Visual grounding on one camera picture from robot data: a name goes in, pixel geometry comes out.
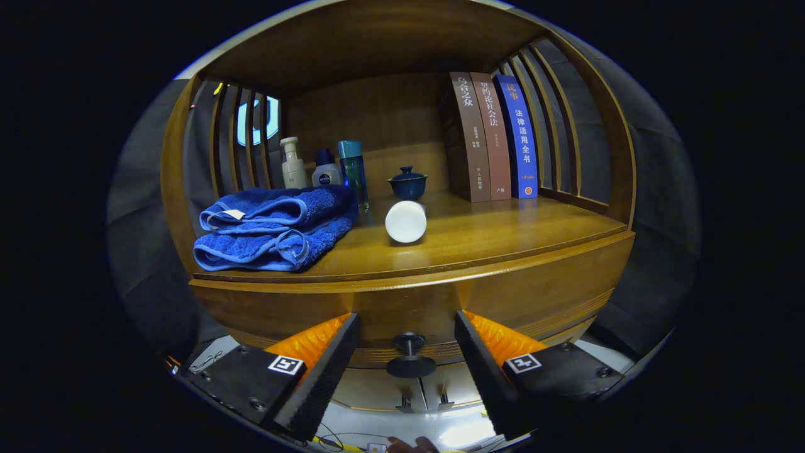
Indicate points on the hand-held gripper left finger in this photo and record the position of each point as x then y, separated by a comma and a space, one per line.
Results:
317, 384

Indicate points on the wooden drawer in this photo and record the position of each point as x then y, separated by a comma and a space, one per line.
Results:
427, 302

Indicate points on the wooden cabinet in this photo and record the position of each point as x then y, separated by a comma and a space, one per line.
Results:
377, 38

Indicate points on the wooden countertop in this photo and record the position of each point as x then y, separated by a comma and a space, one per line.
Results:
490, 233

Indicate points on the teal clear bottle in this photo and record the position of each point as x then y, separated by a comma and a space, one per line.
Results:
352, 167

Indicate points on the blue folded towel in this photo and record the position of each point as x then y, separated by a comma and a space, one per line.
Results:
270, 245

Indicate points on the white bottle blue cap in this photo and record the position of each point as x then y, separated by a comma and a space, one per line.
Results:
325, 176

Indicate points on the wooden cabinet door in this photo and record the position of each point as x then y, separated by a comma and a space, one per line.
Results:
371, 390
456, 387

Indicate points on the reddish brown book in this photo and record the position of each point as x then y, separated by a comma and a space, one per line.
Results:
494, 138

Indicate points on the white pump bottle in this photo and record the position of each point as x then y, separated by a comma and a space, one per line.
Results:
294, 170

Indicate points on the blue book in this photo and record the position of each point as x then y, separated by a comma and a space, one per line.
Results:
522, 145

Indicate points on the white green tube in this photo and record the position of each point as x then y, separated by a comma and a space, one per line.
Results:
405, 221

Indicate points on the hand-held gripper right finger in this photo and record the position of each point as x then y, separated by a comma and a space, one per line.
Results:
487, 377

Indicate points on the blue lidded teacup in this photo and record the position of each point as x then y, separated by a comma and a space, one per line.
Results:
407, 185

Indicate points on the dark brown book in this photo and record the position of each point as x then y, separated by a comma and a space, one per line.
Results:
471, 138

